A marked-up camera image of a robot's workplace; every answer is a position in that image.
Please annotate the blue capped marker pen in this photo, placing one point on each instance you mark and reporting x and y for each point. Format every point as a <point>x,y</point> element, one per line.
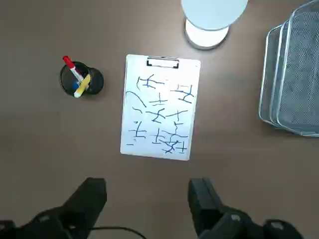
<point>75,86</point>

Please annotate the black mesh pen holder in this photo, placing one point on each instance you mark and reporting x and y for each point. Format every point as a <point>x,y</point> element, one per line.
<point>96,79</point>

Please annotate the red capped marker pen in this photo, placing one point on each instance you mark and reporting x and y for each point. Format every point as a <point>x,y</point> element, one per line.
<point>67,61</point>

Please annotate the white clipboard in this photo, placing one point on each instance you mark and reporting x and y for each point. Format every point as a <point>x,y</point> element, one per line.
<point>194,64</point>

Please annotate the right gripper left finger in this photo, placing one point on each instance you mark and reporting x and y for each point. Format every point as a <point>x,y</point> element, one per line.
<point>82,204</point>

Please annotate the scribbled A4 paper sheet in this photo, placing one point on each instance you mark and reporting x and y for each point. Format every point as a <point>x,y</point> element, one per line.
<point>149,124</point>

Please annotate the black clipboard clip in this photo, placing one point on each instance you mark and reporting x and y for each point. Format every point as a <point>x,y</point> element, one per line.
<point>163,59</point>

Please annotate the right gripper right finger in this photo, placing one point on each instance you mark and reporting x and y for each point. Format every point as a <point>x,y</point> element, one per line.
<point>207,206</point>

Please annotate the silver mesh file tray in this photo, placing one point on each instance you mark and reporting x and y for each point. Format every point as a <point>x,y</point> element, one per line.
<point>299,74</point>

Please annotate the yellow highlighter pen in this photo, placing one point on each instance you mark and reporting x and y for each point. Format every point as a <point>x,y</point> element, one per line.
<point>83,87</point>

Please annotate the white round desk lamp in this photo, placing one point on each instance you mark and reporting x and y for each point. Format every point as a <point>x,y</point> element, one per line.
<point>214,12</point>

